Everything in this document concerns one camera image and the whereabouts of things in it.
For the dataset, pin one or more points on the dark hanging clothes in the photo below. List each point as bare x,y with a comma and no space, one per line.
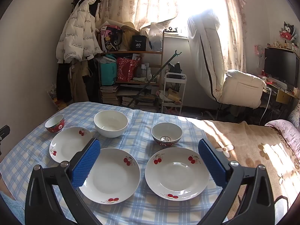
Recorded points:
63,82

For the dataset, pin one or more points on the black box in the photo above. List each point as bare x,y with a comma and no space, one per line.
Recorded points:
139,44

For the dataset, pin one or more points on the row of small ornaments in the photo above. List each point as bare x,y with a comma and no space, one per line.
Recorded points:
277,44

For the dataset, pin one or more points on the pile of papers and books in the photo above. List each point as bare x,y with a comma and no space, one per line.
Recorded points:
140,100

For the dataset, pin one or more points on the light blue fleece cloth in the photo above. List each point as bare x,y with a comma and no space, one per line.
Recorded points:
11,206

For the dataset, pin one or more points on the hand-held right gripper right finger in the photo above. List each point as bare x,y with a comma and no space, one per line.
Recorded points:
212,164

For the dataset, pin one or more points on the white plastic bag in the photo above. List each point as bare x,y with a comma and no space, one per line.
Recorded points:
155,36

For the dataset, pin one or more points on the white rolling cart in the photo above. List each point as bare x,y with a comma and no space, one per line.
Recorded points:
174,76

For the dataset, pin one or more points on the white padded chair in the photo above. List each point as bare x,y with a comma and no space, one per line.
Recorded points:
241,89

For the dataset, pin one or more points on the black monitor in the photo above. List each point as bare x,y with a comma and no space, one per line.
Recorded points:
280,68

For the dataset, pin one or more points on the group of small bottles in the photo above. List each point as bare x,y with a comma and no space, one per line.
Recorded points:
144,71

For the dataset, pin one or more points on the red patterned bowl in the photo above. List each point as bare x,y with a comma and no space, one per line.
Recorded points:
166,131
55,127

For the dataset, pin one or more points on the floral curtain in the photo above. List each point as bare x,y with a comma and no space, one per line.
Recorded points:
131,2

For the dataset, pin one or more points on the white puffer jacket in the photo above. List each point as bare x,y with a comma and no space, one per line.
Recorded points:
75,32

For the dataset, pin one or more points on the stack of books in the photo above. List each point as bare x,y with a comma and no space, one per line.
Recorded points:
109,96

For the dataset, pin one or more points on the clear plastic bag of goods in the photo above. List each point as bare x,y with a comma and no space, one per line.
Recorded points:
52,97

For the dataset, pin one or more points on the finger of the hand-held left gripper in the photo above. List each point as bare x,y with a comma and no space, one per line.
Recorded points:
4,132

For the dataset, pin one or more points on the blue plaid cloth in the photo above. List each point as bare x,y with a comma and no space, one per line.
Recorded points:
145,215

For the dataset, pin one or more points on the beige hanging trousers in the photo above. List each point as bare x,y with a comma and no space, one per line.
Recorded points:
78,82

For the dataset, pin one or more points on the black and white plush toy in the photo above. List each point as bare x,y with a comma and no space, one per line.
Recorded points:
287,29

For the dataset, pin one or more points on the long clothes pole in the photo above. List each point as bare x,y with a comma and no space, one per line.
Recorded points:
150,81

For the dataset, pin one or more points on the cluttered desk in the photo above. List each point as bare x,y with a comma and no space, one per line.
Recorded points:
274,89

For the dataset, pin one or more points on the colourful printed bag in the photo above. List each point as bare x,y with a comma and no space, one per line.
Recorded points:
109,38

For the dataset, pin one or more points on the wooden shelf rack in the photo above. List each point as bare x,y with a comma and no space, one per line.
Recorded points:
162,58

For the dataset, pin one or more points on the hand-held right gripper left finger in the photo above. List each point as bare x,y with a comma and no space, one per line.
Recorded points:
85,166

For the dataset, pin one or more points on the plain white bowl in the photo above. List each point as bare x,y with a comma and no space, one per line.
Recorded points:
110,129

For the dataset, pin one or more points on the straw hat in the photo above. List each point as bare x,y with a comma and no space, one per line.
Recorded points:
128,37

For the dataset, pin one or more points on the red patterned bag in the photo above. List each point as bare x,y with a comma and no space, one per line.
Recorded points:
126,70

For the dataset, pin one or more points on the pink printed quilt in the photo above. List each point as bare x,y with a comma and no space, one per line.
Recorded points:
286,129

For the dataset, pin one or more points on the black bag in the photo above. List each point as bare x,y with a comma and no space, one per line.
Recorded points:
174,69

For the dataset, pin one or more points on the teal shopping bag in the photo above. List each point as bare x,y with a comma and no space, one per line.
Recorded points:
107,72

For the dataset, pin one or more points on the tan paper package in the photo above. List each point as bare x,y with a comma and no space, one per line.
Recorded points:
173,95

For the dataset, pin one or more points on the white cherry print plate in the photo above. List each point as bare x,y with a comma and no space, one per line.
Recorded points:
65,145
175,173
110,175

